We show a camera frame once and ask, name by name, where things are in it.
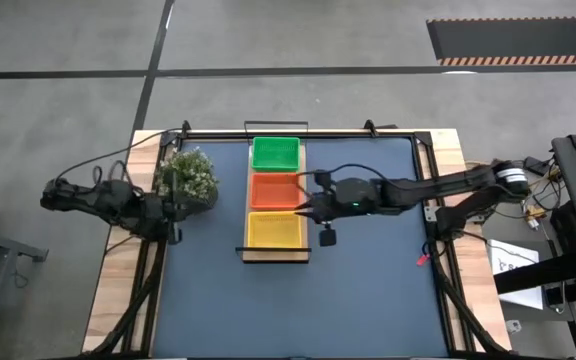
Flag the black power cable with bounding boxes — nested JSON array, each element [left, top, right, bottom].
[[517, 169, 562, 221]]

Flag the white paper sheet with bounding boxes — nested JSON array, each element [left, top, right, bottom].
[[486, 238, 545, 311]]

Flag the potted plant in striped pot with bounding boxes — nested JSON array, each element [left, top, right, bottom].
[[154, 146, 220, 217]]

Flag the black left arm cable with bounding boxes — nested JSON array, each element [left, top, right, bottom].
[[53, 127, 185, 184]]

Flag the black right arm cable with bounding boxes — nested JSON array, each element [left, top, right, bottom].
[[295, 162, 394, 191]]

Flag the black hazard-striped floor mat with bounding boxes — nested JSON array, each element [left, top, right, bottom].
[[425, 16, 576, 68]]

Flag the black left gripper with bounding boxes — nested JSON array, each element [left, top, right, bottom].
[[139, 191, 218, 229]]

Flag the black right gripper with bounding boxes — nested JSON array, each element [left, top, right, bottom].
[[294, 176, 388, 225]]

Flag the yellow plastic basket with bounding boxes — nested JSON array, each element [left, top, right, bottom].
[[245, 210, 304, 250]]

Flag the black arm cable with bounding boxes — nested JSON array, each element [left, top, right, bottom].
[[53, 127, 185, 184], [295, 162, 394, 191]]

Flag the green plastic basket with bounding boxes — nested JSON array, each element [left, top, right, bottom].
[[250, 136, 302, 173]]

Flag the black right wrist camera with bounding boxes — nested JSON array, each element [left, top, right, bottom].
[[318, 223, 338, 248]]

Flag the black phone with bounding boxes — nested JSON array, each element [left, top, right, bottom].
[[544, 282, 568, 315]]

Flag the orange plastic basket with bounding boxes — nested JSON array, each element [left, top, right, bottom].
[[248, 172, 304, 211]]

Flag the dark grey desk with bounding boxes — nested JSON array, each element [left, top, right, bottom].
[[492, 122, 576, 301]]

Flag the black power adapter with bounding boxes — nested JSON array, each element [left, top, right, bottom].
[[522, 155, 550, 177]]

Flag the yellow cable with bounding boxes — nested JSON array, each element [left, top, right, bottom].
[[465, 159, 562, 216]]

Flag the black aluminium table frame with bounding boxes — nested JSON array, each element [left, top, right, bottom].
[[80, 119, 514, 360]]

